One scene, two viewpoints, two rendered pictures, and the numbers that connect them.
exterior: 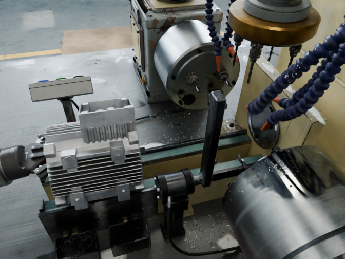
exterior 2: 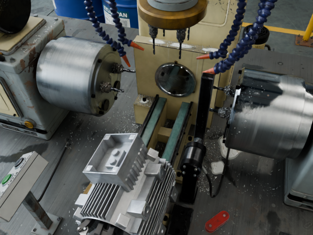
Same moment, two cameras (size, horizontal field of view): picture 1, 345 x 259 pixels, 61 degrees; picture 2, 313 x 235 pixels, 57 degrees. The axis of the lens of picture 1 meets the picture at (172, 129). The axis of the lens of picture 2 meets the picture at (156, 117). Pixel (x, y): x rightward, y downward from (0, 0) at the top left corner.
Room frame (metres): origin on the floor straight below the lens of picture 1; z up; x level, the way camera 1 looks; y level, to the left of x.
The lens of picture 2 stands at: (0.21, 0.41, 1.69)
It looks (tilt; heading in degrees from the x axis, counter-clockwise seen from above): 48 degrees down; 307
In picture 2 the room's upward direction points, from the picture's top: 2 degrees counter-clockwise
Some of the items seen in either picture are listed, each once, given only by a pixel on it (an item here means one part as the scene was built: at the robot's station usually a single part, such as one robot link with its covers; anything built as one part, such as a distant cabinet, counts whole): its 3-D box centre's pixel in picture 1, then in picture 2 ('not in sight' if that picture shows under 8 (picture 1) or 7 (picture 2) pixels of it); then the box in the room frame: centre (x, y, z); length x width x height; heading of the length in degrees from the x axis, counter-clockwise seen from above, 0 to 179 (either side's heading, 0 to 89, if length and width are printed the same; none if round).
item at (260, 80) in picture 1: (277, 130); (179, 79); (0.63, -0.31, 0.97); 0.30 x 0.11 x 0.34; 18
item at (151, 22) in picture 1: (171, 41); (17, 72); (1.16, 0.02, 0.99); 0.35 x 0.31 x 0.37; 18
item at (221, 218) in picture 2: not in sight; (216, 221); (0.28, 0.02, 0.81); 0.09 x 0.03 x 0.02; 70
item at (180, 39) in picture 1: (190, 57); (70, 73); (0.93, -0.05, 1.04); 0.37 x 0.25 x 0.25; 18
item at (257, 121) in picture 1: (261, 123); (174, 81); (0.62, -0.25, 1.02); 0.15 x 0.02 x 0.15; 18
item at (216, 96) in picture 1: (210, 145); (202, 113); (0.42, -0.08, 1.12); 0.04 x 0.03 x 0.26; 108
